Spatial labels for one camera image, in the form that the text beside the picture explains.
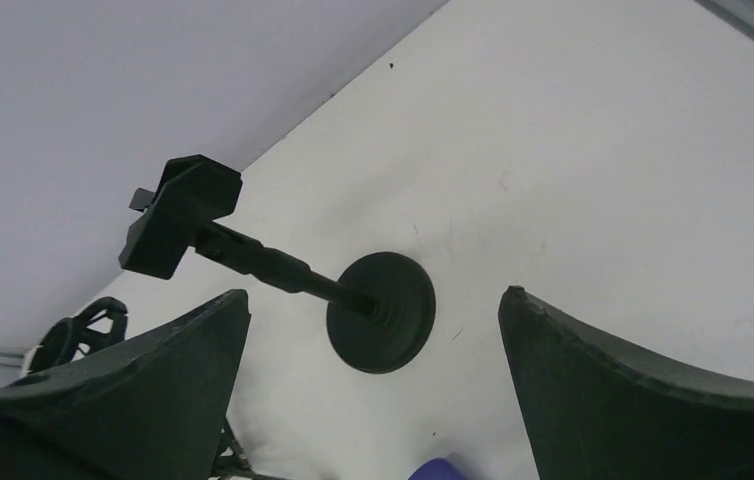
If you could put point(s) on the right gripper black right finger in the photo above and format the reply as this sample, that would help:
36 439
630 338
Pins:
596 406

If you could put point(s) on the black round-base mic stand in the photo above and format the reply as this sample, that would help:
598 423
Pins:
381 310

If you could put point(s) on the black shock-mount tripod stand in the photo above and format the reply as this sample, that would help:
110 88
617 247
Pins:
98 326

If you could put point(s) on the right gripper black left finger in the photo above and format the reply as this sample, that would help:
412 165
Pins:
150 407

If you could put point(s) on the purple microphone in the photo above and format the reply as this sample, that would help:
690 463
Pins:
437 469

